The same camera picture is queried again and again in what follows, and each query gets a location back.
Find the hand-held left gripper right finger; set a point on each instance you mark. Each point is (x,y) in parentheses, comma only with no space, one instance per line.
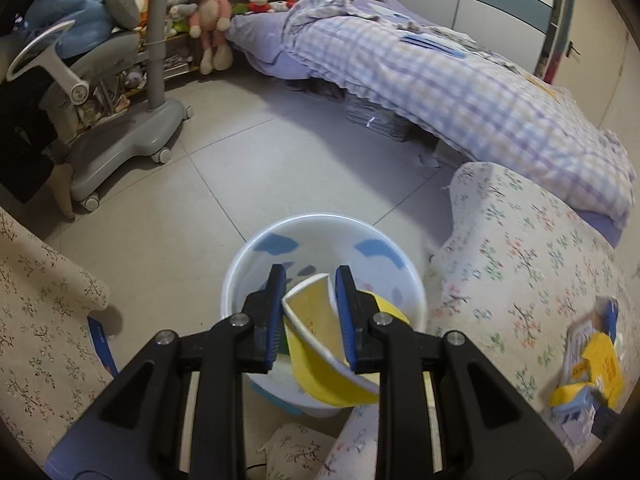
(346,310)

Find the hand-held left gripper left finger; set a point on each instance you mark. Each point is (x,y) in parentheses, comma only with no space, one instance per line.
(277,310)

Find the yellow paper cup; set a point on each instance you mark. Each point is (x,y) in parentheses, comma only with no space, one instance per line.
(320,360)

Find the white plastic bin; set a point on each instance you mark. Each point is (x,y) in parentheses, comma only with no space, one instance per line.
(320,240)

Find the blue white carton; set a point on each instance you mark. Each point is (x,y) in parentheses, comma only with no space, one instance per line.
(582,340)

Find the floral cushion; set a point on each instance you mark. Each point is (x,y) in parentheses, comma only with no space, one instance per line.
(300,452)

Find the floral tablecloth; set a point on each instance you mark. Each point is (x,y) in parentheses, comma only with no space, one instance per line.
(500,260)

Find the blue flat box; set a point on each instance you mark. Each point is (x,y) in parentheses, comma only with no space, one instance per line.
(102,345)

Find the storage box under bed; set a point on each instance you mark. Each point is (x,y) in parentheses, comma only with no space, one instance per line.
(375,120)

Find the grey study chair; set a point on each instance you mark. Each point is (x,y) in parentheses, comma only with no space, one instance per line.
(125,130)

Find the floral seat cover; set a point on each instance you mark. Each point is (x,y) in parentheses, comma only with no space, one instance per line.
(40,335)

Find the plaid blanket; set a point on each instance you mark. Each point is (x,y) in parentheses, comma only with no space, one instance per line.
(450,90)

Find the beige wooden leg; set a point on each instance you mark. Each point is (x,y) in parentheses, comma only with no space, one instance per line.
(62,192)

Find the yellow snack packet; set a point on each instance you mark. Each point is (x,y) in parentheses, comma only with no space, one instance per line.
(602,365)

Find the low toy shelf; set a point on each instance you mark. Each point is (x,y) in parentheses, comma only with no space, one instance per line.
(175,65)

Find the bed with checked blanket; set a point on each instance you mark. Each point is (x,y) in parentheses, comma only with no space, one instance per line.
(255,35)

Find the blue paper card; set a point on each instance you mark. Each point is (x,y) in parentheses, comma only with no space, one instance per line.
(432,44)

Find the white paper sheet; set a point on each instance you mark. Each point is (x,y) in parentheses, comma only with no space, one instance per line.
(392,14)

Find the pink monkey plush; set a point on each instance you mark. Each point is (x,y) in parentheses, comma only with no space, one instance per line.
(215,15)

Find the black garment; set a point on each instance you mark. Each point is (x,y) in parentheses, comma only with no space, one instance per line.
(20,125)

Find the cream door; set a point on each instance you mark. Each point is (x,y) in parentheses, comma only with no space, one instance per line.
(595,60)

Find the blue cloth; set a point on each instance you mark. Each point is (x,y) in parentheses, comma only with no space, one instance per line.
(75,5)

